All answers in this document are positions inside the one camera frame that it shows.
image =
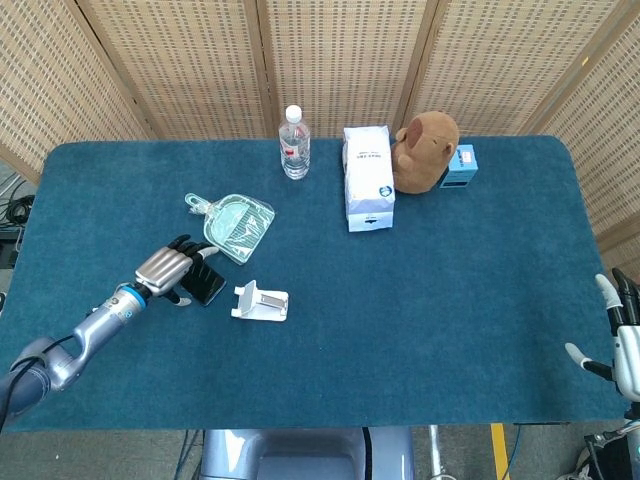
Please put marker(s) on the white phone stand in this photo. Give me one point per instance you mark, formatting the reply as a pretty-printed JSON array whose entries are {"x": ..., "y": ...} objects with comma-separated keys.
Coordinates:
[{"x": 260, "y": 302}]

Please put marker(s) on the small light blue box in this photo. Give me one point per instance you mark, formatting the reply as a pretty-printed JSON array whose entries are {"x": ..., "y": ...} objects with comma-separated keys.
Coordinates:
[{"x": 459, "y": 167}]

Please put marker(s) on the black smartphone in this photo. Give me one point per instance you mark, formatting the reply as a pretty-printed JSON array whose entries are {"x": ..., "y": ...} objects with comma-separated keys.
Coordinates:
[{"x": 205, "y": 285}]

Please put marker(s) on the blue table cloth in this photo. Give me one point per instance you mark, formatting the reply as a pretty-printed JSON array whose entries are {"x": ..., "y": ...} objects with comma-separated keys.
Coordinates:
[{"x": 350, "y": 320}]

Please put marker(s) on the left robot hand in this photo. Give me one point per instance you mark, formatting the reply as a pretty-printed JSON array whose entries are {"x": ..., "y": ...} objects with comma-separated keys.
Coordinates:
[{"x": 167, "y": 270}]

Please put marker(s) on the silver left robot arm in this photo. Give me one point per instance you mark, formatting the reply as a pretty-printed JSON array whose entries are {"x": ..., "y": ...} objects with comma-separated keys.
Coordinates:
[{"x": 75, "y": 345}]

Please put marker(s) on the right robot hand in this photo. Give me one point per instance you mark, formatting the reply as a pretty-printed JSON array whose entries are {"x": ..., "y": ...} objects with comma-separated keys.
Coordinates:
[{"x": 622, "y": 350}]

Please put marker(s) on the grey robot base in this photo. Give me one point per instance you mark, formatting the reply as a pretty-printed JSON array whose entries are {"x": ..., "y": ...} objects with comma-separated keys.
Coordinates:
[{"x": 305, "y": 455}]

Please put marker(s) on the white paper bag package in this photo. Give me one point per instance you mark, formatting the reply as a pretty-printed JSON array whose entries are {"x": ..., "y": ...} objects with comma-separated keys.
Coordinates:
[{"x": 369, "y": 177}]

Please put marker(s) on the woven bamboo folding screen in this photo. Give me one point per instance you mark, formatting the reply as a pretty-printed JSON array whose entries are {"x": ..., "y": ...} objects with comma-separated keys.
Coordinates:
[{"x": 320, "y": 65}]

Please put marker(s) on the clear plastic water bottle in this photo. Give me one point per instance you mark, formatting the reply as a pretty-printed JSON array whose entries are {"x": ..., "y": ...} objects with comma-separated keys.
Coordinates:
[{"x": 294, "y": 145}]

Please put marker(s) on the metal table leg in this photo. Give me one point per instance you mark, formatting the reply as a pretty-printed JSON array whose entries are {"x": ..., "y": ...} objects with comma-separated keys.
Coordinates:
[{"x": 436, "y": 452}]

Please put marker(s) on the brown plush capybara toy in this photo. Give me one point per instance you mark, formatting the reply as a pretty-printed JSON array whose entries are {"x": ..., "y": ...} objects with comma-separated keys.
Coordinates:
[{"x": 425, "y": 152}]

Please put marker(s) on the green plastic dustpan in bag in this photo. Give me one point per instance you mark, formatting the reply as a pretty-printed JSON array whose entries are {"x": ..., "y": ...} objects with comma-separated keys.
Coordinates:
[{"x": 235, "y": 227}]

